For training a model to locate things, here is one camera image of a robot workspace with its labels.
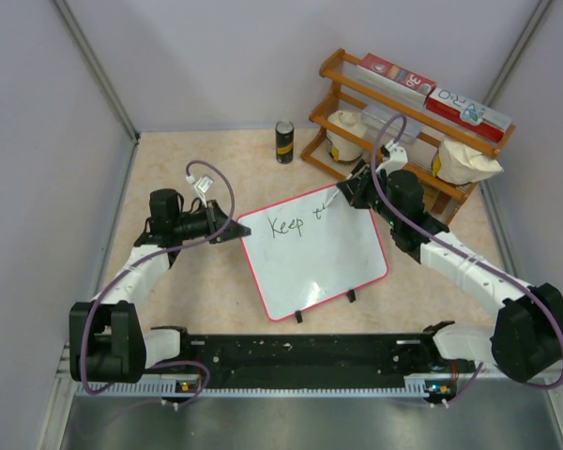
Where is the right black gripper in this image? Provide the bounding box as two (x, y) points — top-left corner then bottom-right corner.
(340, 164), (401, 227)

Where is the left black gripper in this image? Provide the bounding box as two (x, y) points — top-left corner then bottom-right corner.
(174, 200), (250, 245)

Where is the white marker pen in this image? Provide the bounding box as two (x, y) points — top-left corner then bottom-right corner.
(323, 189), (340, 209)

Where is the pink framed whiteboard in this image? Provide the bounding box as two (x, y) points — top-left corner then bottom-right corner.
(237, 185), (388, 322)

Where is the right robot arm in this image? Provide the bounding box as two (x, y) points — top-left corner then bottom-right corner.
(337, 163), (563, 390)

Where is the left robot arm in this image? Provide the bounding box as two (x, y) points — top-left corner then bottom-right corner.
(68, 188), (251, 384)

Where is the white jar on rack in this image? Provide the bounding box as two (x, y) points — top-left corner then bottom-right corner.
(327, 110), (368, 164)

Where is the wooden two tier rack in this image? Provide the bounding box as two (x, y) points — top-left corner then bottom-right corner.
(300, 48), (516, 226)

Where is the clear plastic box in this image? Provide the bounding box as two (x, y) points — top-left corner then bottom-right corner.
(360, 104), (423, 146)

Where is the black drink can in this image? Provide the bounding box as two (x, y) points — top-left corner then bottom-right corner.
(275, 120), (295, 164)

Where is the dark brown box on rack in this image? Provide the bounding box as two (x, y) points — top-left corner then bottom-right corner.
(423, 184), (451, 215)

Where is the cream cloth bag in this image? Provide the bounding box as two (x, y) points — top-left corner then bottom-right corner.
(432, 138), (503, 186)

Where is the red box with 3D print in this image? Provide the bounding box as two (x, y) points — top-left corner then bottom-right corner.
(356, 53), (437, 105)

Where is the red white foil box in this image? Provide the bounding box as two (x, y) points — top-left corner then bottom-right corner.
(425, 87), (512, 143)

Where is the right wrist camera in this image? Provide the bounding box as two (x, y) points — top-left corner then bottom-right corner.
(376, 142), (408, 175)

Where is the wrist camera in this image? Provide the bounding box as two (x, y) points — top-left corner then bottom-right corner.
(376, 142), (408, 175)
(186, 174), (214, 204)

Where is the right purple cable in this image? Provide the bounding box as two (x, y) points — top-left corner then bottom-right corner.
(370, 112), (563, 409)

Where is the purple cable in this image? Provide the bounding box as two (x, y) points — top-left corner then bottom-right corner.
(370, 112), (563, 409)
(82, 159), (238, 409)

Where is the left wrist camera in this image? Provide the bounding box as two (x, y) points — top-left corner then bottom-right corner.
(186, 174), (214, 204)

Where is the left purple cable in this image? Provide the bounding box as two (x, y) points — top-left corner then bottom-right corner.
(82, 159), (238, 409)

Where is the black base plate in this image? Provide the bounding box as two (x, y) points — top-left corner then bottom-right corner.
(165, 333), (475, 388)

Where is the grey cable duct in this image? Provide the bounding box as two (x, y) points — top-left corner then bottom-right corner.
(101, 374), (457, 400)

